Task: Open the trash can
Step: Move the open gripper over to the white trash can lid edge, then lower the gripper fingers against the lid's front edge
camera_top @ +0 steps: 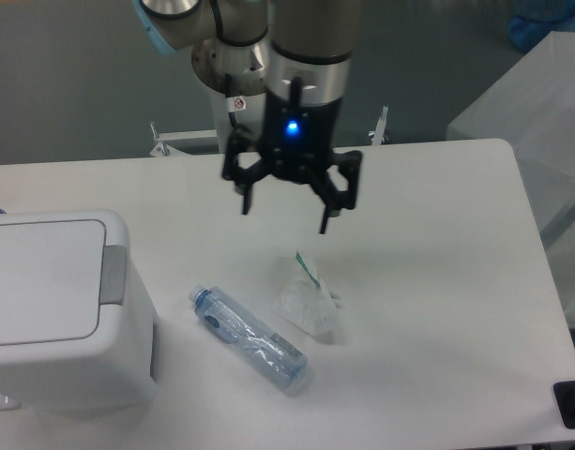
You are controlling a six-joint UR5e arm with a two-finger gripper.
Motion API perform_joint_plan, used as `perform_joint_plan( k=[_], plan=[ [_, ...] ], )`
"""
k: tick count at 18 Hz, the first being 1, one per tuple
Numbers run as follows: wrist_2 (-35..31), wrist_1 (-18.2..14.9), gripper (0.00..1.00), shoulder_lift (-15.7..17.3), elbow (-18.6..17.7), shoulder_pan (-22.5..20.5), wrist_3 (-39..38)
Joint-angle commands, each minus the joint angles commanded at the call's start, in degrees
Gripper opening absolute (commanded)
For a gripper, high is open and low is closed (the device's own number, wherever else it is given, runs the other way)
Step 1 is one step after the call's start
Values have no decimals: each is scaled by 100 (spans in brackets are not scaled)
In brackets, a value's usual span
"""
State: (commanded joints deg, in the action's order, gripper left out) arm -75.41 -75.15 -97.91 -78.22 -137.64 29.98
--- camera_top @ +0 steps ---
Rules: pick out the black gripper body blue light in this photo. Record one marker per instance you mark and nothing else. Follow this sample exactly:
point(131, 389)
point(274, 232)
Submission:
point(286, 162)

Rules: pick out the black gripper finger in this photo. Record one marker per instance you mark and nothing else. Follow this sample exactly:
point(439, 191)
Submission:
point(334, 178)
point(240, 141)

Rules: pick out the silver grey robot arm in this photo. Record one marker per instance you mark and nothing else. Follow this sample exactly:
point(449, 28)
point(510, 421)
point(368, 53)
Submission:
point(281, 68)

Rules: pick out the white trash can lid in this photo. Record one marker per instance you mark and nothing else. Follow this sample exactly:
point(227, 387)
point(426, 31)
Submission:
point(49, 280)

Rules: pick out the white trash can body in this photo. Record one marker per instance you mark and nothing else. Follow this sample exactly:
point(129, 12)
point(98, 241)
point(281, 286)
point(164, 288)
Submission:
point(113, 367)

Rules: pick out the crumpled clear plastic bag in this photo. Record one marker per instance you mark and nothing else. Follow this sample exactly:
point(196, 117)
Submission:
point(306, 301)

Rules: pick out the grey lid push button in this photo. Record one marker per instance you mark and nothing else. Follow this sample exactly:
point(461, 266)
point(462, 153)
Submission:
point(113, 275)

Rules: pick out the clear blue plastic bottle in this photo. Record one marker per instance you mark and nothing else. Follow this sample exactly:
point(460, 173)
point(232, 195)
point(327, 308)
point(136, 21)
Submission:
point(264, 349)

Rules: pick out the blue object top right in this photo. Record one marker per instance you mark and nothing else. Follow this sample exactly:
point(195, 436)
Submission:
point(532, 21)

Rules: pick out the black device at table edge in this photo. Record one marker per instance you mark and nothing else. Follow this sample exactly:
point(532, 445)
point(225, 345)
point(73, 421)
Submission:
point(565, 397)

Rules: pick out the white metal mounting frame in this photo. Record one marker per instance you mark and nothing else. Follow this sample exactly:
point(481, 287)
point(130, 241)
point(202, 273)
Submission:
point(290, 131)

